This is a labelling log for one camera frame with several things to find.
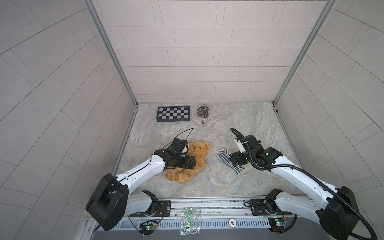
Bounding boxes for black corrugated cable conduit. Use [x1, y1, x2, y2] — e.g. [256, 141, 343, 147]
[230, 127, 378, 240]

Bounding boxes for aluminium mounting rail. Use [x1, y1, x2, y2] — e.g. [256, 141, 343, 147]
[75, 196, 331, 240]

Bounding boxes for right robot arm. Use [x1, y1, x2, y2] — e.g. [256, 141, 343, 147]
[230, 129, 359, 240]

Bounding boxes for bag of colourful small parts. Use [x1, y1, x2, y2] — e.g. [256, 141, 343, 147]
[197, 105, 209, 119]

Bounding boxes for black white checkerboard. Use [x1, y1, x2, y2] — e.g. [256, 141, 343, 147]
[156, 106, 191, 123]

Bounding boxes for brown teddy bear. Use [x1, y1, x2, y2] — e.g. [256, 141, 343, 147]
[165, 140, 212, 185]

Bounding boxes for round white sticker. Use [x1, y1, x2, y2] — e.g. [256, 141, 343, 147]
[228, 218, 237, 229]

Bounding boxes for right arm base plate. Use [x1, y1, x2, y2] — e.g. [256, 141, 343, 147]
[244, 200, 292, 217]

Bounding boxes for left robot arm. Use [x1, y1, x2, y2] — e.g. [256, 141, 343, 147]
[86, 138, 197, 231]

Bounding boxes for striped knit bear sweater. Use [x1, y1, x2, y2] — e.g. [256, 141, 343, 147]
[216, 149, 247, 176]

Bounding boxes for left green circuit board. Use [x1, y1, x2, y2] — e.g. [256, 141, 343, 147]
[139, 220, 159, 236]

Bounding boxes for right circuit board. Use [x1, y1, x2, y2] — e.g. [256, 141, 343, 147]
[268, 218, 286, 233]

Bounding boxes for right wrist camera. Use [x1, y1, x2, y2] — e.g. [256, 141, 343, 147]
[235, 139, 246, 154]

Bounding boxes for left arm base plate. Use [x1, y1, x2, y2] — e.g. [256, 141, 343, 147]
[130, 201, 172, 218]

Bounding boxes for clear bag green parts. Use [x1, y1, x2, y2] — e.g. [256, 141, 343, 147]
[180, 208, 201, 236]

